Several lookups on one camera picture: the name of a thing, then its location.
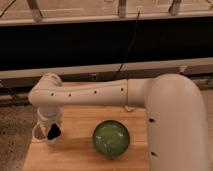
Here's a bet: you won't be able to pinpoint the green glass bowl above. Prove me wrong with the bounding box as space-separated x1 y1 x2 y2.
92 120 130 158

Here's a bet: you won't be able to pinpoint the wooden board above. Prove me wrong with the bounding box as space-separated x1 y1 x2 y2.
21 82 150 171

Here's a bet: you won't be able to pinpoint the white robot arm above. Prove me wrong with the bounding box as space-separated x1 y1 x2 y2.
28 73 211 171

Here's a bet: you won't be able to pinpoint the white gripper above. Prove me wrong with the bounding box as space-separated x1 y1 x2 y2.
37 107 62 140

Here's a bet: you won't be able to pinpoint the small white object on board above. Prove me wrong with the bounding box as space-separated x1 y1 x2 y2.
124 106 136 112

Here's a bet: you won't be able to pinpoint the black hanging cable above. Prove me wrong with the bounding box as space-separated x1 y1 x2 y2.
111 10 141 80

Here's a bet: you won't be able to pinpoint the white ceramic cup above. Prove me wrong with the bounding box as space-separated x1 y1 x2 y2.
32 123 56 145

